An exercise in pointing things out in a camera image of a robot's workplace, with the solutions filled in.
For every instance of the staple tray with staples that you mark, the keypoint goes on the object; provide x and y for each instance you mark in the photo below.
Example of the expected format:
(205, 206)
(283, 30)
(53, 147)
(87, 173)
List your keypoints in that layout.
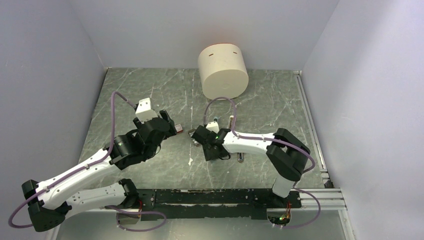
(191, 133)

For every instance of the long white stapler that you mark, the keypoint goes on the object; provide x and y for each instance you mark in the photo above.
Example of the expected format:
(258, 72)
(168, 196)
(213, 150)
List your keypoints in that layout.
(231, 122)

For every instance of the red white staple box sleeve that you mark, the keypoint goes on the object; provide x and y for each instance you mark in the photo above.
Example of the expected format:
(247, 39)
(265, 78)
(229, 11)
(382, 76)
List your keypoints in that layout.
(178, 128)

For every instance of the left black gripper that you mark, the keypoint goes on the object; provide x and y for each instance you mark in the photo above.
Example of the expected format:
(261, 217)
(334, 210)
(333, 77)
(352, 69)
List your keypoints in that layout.
(172, 129)

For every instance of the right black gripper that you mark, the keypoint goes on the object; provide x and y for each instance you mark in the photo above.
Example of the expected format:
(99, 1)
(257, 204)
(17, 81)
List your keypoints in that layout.
(209, 155)

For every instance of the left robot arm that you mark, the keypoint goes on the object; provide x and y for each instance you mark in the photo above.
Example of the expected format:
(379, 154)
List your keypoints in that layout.
(52, 201)

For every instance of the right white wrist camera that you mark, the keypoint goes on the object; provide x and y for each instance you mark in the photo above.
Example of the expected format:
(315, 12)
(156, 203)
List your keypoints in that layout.
(213, 127)

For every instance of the small beige stapler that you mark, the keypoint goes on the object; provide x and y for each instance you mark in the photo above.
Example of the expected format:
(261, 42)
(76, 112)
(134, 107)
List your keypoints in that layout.
(240, 157)

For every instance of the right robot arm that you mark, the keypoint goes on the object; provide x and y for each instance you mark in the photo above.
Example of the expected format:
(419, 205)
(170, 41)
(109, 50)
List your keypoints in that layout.
(288, 155)

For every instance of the cream cylindrical container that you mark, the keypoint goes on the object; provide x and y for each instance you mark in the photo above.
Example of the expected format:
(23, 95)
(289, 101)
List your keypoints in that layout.
(222, 71)

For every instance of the aluminium rail frame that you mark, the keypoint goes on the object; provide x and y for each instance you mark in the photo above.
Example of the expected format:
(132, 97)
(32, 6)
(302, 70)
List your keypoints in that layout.
(322, 216)

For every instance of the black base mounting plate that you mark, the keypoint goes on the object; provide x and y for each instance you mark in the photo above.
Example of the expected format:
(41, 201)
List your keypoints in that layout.
(211, 203)

